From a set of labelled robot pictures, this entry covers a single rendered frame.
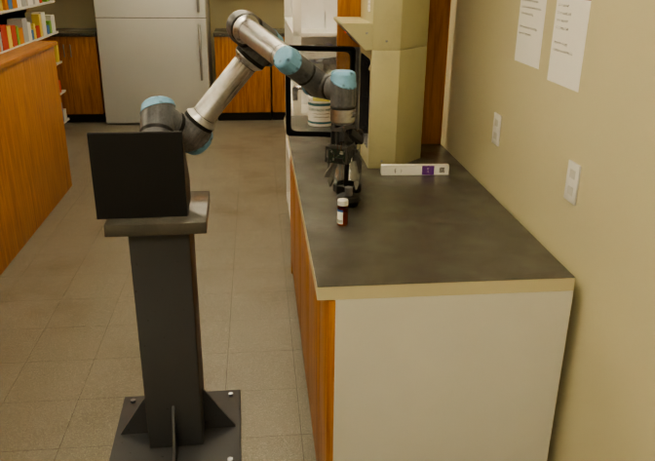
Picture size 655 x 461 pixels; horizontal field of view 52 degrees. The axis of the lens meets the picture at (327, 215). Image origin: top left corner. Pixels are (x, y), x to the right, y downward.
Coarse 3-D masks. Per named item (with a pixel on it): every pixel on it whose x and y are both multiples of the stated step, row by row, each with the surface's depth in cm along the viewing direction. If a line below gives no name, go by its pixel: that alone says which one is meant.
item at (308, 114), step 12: (312, 60) 290; (324, 60) 290; (336, 60) 289; (348, 60) 289; (300, 96) 296; (300, 108) 298; (312, 108) 297; (324, 108) 297; (300, 120) 300; (312, 120) 299; (324, 120) 299
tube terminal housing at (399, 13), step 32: (384, 0) 251; (416, 0) 259; (384, 32) 256; (416, 32) 264; (384, 64) 260; (416, 64) 270; (384, 96) 264; (416, 96) 276; (384, 128) 269; (416, 128) 281; (384, 160) 274
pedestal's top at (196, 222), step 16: (192, 192) 244; (208, 192) 244; (192, 208) 229; (208, 208) 232; (112, 224) 214; (128, 224) 214; (144, 224) 214; (160, 224) 215; (176, 224) 216; (192, 224) 216
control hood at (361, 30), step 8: (344, 24) 253; (352, 24) 253; (360, 24) 254; (368, 24) 254; (352, 32) 254; (360, 32) 255; (368, 32) 255; (360, 40) 256; (368, 40) 256; (368, 48) 257
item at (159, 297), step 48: (144, 240) 222; (192, 240) 235; (144, 288) 229; (192, 288) 231; (144, 336) 235; (192, 336) 237; (144, 384) 242; (192, 384) 244; (144, 432) 260; (192, 432) 252; (240, 432) 261
